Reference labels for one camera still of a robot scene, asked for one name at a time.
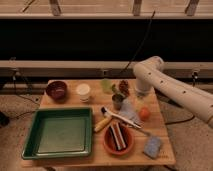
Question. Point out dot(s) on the blue sponge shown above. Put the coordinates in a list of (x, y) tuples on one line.
[(152, 147)]

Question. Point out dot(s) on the dark red bowl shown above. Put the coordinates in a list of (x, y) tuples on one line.
[(56, 90)]

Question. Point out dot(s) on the orange bowl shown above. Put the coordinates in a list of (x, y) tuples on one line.
[(109, 143)]

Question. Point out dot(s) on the white paper cup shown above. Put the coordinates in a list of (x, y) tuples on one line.
[(83, 91)]

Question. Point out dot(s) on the striped block in bowl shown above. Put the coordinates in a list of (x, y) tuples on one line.
[(116, 132)]

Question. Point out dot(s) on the wooden table board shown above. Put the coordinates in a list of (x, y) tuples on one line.
[(99, 156)]

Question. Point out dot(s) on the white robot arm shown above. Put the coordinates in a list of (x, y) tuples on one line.
[(149, 73)]

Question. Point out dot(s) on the clear plastic bag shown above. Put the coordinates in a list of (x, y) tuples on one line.
[(127, 110)]

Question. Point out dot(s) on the green plastic tray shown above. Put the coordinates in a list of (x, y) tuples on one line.
[(59, 133)]

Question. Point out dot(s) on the brown pine cone object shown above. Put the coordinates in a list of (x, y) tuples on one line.
[(124, 88)]

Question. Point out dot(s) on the white handled brush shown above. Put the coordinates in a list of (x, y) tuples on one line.
[(106, 111)]

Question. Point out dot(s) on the light green cup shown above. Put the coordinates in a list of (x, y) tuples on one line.
[(106, 86)]

